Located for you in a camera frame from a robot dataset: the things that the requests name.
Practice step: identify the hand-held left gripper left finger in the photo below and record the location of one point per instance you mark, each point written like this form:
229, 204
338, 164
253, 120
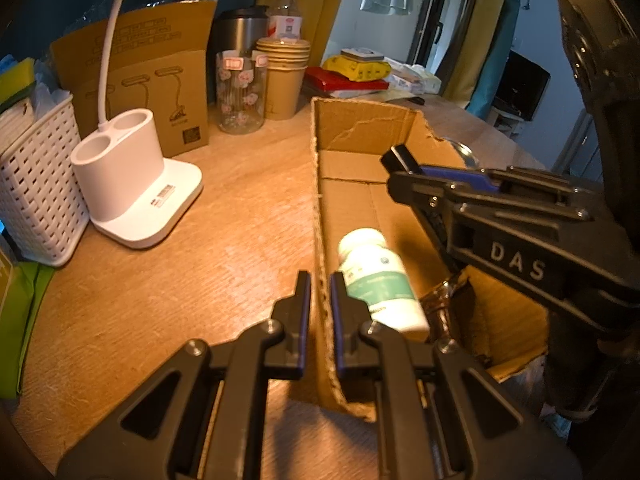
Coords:
301, 330

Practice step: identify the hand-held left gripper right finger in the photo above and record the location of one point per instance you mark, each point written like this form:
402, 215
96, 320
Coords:
339, 330

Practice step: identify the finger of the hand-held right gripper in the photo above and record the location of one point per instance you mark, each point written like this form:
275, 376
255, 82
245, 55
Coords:
460, 177
600, 60

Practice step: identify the metal tin can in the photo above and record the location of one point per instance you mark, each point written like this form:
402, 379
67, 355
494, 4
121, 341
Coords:
465, 152

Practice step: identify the white pill bottle green label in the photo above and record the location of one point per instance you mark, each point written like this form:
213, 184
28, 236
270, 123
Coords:
385, 285

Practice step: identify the cardboard box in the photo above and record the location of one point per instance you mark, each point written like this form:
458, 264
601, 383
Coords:
360, 130

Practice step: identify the white monitor stand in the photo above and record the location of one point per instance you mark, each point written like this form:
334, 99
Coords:
505, 120

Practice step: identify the black monitor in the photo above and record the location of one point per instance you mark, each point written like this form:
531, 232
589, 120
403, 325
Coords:
522, 85

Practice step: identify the grey padded headboard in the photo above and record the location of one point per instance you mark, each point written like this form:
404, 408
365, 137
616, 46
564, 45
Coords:
577, 145

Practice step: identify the small black remote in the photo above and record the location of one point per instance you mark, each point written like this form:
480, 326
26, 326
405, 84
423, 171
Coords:
416, 100

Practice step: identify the teal curtain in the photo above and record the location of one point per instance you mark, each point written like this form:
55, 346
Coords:
505, 35

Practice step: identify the white tissue pack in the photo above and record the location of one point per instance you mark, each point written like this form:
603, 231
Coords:
415, 77

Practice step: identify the beige paper envelope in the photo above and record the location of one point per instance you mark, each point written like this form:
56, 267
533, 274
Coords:
370, 95

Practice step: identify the yellow curtain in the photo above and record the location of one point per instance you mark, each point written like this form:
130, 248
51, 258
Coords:
480, 35
310, 0

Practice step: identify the yellow wipes packet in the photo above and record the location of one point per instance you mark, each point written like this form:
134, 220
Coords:
360, 71

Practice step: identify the white flat box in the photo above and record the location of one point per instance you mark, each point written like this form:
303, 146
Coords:
361, 54

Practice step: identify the red book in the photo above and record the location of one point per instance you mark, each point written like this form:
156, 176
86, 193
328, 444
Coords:
325, 82

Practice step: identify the glass sliding door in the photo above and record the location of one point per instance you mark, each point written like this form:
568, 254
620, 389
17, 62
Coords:
440, 10

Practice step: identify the stack of paper cups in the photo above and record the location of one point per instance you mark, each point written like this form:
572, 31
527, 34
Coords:
285, 85

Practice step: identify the white desk lamp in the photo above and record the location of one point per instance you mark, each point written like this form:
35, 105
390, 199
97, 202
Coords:
130, 190

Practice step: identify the floral glass jar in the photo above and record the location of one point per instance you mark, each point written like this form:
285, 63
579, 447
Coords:
240, 100

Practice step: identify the clear plastic water bottle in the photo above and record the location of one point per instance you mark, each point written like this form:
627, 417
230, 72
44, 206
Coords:
286, 10

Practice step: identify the stainless steel thermos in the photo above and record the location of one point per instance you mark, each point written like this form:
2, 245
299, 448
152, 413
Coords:
240, 30

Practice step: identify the green printed bag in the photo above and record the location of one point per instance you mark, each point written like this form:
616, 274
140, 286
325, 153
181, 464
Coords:
25, 320

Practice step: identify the white woven plastic basket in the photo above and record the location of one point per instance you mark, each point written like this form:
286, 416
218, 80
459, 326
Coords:
35, 185

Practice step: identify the cardboard lamp packaging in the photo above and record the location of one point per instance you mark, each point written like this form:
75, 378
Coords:
165, 50

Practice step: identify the yellow green sponge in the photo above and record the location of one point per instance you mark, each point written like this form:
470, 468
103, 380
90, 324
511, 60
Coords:
15, 82

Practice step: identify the blue plastic bag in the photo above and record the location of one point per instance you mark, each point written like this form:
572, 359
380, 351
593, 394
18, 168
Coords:
10, 61

